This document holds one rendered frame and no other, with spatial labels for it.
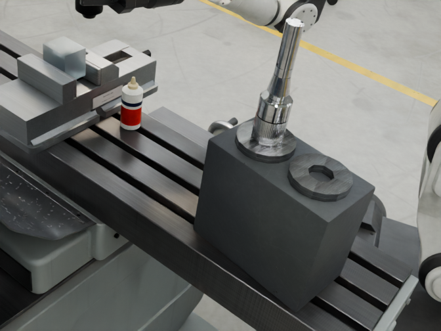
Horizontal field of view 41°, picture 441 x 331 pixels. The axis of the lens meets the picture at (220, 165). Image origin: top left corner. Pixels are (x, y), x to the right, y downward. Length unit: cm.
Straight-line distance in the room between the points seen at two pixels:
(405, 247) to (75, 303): 90
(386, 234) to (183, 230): 84
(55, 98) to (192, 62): 238
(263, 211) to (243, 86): 251
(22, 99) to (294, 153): 52
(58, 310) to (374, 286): 58
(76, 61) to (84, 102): 8
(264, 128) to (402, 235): 96
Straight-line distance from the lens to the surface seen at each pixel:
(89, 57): 119
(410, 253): 168
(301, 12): 130
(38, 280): 110
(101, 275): 123
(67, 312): 122
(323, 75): 363
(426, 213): 139
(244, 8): 125
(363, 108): 341
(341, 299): 95
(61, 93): 111
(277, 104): 81
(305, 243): 81
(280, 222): 83
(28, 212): 108
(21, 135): 111
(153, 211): 100
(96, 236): 111
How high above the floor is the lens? 164
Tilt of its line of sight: 38 degrees down
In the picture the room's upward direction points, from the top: 11 degrees clockwise
